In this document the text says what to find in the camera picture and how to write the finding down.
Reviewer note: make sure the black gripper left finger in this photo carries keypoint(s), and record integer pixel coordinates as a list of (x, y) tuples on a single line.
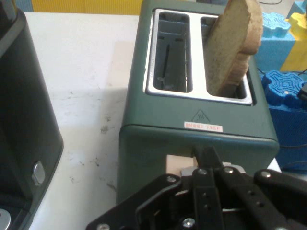
[(206, 191)]

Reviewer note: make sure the black coffee machine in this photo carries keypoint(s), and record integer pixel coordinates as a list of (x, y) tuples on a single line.
[(26, 107)]

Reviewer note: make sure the large yellow toy block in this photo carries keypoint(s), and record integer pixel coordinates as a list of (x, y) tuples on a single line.
[(84, 5)]

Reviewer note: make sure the dark green toaster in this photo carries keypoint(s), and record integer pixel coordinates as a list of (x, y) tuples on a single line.
[(156, 134)]

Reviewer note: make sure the yellow studded toy block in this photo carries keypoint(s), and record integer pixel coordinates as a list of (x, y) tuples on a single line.
[(297, 38)]

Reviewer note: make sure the blue ridged toy block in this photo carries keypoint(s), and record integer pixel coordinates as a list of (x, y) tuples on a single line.
[(285, 107), (273, 43)]

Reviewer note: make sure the toasted bread slice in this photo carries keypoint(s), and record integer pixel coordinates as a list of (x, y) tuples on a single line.
[(230, 43)]

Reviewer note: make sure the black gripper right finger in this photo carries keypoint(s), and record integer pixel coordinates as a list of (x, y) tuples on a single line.
[(263, 198)]

